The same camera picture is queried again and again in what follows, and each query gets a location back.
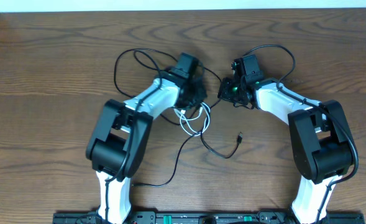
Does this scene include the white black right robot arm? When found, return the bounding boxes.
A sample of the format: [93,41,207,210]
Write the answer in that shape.
[218,60,359,223]

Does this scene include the white usb cable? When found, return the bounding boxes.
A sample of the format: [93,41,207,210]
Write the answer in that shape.
[173,101,212,137]

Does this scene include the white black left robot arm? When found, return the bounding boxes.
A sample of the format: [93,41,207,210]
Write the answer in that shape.
[86,70,206,223]

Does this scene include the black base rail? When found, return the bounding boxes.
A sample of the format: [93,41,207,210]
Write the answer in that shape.
[52,210,365,224]

